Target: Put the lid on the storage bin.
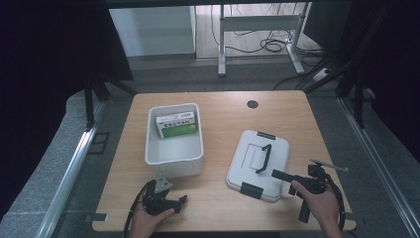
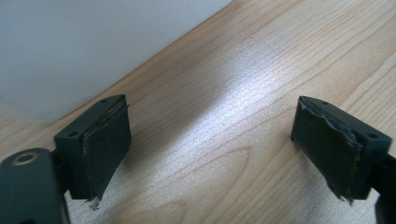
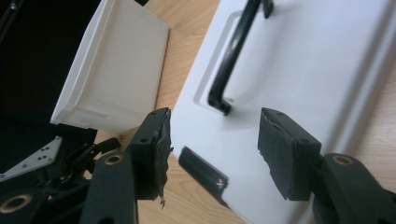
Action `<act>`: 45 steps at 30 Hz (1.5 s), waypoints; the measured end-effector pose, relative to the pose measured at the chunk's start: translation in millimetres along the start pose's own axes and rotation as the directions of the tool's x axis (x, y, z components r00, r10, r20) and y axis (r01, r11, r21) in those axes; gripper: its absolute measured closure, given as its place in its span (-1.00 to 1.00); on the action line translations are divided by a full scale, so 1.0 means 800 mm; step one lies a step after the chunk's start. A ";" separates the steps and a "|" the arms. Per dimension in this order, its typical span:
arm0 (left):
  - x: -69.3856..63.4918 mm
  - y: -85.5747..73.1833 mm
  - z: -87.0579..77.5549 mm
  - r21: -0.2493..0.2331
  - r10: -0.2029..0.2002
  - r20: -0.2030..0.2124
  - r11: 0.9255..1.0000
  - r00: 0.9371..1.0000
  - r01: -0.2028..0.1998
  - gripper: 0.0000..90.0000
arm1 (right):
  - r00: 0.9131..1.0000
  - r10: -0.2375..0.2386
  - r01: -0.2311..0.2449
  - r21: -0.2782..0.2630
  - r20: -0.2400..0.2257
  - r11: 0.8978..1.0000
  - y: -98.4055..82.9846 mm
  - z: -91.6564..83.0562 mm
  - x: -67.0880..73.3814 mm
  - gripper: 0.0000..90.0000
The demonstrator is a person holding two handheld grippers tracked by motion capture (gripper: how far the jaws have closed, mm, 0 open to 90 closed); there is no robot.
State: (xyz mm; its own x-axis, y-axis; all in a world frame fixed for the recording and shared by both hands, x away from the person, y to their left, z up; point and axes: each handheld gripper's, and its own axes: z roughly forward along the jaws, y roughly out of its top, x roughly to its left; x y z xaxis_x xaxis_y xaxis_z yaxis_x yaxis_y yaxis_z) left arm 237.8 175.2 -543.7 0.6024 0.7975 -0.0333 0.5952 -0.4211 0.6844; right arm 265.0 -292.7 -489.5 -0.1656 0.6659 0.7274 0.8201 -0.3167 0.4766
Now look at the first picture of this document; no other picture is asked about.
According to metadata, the black floor cable bundle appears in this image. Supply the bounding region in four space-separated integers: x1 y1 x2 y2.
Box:
209 2 326 67

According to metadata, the silver metal rail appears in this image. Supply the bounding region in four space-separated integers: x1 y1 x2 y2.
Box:
338 96 420 230
35 98 107 238

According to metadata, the black metal stand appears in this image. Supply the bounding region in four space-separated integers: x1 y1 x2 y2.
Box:
302 2 375 131

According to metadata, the green and white carton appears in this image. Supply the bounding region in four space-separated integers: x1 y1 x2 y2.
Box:
156 110 199 140

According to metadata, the person's left hand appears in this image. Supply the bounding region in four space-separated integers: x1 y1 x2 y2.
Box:
128 201 176 238

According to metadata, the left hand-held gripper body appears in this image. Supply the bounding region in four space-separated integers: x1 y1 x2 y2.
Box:
141 173 183 217

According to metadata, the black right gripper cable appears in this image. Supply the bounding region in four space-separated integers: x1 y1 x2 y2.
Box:
324 177 347 231

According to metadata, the black tripod stand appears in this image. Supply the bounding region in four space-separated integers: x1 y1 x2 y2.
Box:
83 73 140 131

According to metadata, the white plastic storage box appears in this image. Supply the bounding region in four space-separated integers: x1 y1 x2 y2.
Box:
145 102 205 179

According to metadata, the white power strip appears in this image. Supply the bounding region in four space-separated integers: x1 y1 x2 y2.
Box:
311 66 333 83

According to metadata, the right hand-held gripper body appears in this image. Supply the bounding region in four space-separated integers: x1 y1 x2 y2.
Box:
288 158 350 199

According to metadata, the black curtain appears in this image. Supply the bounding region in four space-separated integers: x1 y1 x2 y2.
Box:
0 0 135 219
302 0 420 164

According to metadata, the white metal desk frame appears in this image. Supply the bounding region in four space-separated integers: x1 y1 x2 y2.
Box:
217 2 307 78

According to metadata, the black floor bracket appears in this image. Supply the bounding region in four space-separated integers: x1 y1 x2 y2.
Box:
87 131 111 156

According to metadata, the white lid with black handle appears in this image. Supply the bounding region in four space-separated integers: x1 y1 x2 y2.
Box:
225 129 291 203

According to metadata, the person's right hand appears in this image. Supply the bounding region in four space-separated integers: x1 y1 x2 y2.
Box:
290 179 344 238

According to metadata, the white cabinet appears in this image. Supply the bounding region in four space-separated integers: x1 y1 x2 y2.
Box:
108 5 197 59

